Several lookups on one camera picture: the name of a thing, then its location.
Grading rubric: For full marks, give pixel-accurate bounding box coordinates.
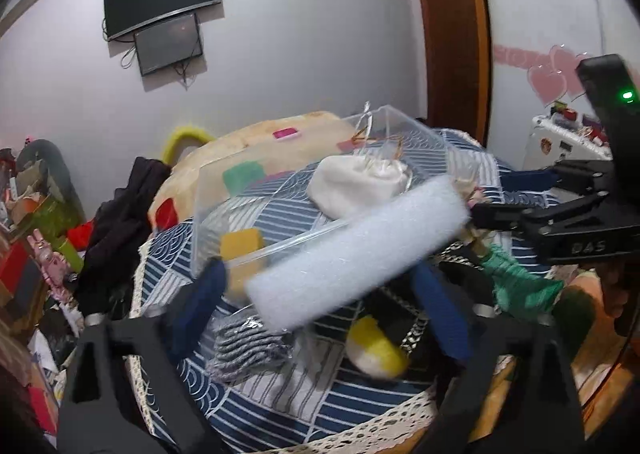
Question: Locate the black clothing pile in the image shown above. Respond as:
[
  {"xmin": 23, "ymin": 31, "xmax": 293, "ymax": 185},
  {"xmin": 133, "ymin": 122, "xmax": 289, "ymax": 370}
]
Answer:
[{"xmin": 74, "ymin": 156, "xmax": 171, "ymax": 317}]

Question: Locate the beige blanket with coloured squares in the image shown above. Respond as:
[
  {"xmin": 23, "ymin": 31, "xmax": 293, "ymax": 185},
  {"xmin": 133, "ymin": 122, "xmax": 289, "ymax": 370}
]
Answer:
[{"xmin": 148, "ymin": 111, "xmax": 357, "ymax": 230}]

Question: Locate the grey striped sock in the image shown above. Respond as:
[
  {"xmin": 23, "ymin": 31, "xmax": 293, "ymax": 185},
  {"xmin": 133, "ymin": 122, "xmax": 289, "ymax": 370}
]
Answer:
[{"xmin": 205, "ymin": 312, "xmax": 295, "ymax": 382}]

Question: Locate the dark green cushion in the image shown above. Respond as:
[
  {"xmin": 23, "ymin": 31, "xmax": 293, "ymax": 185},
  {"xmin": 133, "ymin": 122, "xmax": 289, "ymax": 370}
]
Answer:
[{"xmin": 16, "ymin": 139, "xmax": 86, "ymax": 221}]

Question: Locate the green bottle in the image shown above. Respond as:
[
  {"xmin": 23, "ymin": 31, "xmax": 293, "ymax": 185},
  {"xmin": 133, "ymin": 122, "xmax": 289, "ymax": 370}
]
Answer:
[{"xmin": 52, "ymin": 237, "xmax": 84, "ymax": 273}]

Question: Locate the yellow white sponge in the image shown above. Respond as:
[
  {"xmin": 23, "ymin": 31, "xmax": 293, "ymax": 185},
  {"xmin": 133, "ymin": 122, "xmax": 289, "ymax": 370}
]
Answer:
[{"xmin": 345, "ymin": 315, "xmax": 410, "ymax": 380}]

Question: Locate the yellow foam arch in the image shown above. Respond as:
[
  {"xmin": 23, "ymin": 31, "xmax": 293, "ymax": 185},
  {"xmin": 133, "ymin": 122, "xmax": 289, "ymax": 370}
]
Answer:
[{"xmin": 162, "ymin": 125, "xmax": 215, "ymax": 166}]

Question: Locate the black chain pattern pouch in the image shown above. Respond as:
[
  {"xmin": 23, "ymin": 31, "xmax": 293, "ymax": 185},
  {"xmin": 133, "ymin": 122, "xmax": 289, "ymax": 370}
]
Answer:
[{"xmin": 378, "ymin": 255, "xmax": 494, "ymax": 363}]

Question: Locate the white appliance with stickers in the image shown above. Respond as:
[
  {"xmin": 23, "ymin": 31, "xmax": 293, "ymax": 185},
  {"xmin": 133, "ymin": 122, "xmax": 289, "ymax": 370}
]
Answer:
[{"xmin": 522, "ymin": 115, "xmax": 612, "ymax": 170}]

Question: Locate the person right hand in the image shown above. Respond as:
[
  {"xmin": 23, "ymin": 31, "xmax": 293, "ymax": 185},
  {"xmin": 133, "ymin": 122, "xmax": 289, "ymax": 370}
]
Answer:
[{"xmin": 597, "ymin": 261, "xmax": 638, "ymax": 337}]

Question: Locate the white wardrobe with pink hearts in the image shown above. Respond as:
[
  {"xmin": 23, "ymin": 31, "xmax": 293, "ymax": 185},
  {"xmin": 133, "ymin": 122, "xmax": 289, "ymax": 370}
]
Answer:
[{"xmin": 487, "ymin": 0, "xmax": 639, "ymax": 167}]

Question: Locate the brown wooden door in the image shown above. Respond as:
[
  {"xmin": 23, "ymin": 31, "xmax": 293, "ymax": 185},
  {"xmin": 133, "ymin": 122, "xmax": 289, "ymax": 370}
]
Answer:
[{"xmin": 420, "ymin": 0, "xmax": 492, "ymax": 144}]

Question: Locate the green knitted sock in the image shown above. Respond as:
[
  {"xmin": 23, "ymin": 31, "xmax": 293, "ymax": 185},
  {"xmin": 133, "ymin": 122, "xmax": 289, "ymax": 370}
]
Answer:
[{"xmin": 480, "ymin": 244, "xmax": 564, "ymax": 320}]

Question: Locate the green cardboard box with clutter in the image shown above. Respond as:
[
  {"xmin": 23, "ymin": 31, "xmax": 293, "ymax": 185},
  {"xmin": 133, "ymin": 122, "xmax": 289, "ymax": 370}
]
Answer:
[{"xmin": 9, "ymin": 195, "xmax": 84, "ymax": 242}]

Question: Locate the small black wall monitor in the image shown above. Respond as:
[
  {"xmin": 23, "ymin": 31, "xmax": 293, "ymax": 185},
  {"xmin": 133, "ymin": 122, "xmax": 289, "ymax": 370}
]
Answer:
[{"xmin": 134, "ymin": 12, "xmax": 203, "ymax": 76}]

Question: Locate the white cloth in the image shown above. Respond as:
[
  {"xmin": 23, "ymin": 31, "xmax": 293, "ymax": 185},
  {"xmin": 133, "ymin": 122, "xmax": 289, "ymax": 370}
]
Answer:
[{"xmin": 306, "ymin": 155, "xmax": 412, "ymax": 220}]

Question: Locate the clear plastic storage box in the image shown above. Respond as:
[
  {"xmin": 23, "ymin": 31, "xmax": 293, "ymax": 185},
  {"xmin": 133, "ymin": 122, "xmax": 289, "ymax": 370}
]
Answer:
[{"xmin": 191, "ymin": 106, "xmax": 470, "ymax": 312}]

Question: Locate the blue white patterned tablecloth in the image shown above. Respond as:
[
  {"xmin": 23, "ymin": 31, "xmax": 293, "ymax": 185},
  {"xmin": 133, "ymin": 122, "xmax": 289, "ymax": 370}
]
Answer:
[{"xmin": 131, "ymin": 125, "xmax": 558, "ymax": 453}]

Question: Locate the yellow green sponge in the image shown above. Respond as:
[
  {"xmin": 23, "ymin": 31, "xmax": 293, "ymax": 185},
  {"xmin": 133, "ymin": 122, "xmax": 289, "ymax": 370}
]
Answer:
[{"xmin": 220, "ymin": 228, "xmax": 265, "ymax": 304}]

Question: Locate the red box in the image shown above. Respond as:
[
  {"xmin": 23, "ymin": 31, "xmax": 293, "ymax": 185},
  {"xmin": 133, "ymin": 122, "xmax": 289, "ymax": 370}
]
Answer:
[{"xmin": 0, "ymin": 243, "xmax": 42, "ymax": 310}]

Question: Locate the white foam block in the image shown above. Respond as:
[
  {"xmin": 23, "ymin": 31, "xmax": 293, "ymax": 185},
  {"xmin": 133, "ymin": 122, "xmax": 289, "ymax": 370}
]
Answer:
[{"xmin": 246, "ymin": 175, "xmax": 470, "ymax": 331}]

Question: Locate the pink rabbit toy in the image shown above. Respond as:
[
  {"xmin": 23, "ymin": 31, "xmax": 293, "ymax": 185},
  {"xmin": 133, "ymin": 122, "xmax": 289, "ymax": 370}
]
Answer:
[{"xmin": 27, "ymin": 229, "xmax": 73, "ymax": 304}]

